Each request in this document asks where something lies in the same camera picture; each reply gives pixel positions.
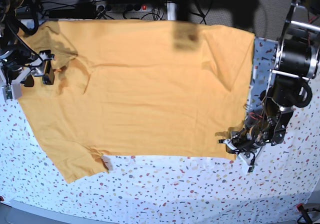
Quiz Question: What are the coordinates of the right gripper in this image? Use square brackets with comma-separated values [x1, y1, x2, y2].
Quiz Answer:
[0, 50, 55, 94]

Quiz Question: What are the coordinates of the white power strip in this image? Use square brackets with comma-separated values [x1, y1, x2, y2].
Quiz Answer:
[96, 3, 153, 13]

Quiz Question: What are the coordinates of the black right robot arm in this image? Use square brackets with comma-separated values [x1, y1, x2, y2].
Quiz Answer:
[0, 0, 55, 99]

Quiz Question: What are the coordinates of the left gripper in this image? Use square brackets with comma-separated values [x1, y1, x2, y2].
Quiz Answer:
[218, 127, 263, 167]

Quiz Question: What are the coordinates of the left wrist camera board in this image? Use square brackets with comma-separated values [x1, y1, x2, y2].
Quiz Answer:
[247, 165, 255, 173]

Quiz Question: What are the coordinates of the terrazzo patterned table cloth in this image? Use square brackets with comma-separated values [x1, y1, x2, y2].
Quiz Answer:
[0, 37, 320, 224]

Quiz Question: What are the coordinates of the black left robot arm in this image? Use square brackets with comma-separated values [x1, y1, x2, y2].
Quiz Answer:
[219, 0, 320, 173]

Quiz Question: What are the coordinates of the white metal post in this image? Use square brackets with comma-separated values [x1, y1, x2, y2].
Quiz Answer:
[166, 1, 177, 21]

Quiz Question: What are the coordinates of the yellow T-shirt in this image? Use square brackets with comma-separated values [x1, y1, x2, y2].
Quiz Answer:
[18, 20, 255, 183]

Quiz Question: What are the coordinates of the red clamp right corner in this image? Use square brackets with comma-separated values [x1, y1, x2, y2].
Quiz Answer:
[296, 203, 305, 213]

